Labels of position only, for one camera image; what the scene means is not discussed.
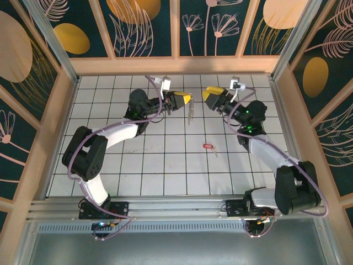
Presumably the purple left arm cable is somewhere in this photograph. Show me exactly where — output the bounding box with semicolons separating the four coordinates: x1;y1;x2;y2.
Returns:
67;75;169;241

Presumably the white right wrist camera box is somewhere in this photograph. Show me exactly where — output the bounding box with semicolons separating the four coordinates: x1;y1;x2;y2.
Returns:
229;78;246;91

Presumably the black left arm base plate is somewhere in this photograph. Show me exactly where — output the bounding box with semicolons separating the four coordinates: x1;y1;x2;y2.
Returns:
78;197;130;220

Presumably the slotted metal vent strip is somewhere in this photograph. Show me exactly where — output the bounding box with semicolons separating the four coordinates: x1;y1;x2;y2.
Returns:
37;222;320;235

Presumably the grey metal sheet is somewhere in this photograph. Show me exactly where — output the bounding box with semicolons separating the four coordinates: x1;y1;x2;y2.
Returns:
15;216;341;265

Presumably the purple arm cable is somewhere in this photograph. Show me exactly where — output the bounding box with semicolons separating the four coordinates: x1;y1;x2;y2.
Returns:
67;75;169;241
227;85;329;239

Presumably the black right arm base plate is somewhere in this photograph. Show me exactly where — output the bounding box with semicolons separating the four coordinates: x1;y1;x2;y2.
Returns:
224;199;276;220

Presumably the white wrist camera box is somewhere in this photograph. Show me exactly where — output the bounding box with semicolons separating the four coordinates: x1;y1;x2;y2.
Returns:
229;78;246;91
154;77;172;91

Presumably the aluminium corner post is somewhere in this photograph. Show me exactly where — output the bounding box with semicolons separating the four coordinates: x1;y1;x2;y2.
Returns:
270;0;325;81
21;0;81;83

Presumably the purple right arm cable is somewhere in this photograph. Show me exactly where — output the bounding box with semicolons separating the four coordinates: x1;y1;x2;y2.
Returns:
227;85;329;239

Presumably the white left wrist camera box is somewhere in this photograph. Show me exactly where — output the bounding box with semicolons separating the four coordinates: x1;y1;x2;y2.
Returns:
154;77;172;91

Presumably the aluminium front rail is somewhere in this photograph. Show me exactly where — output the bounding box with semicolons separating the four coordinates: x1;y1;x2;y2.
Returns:
26;195;329;221

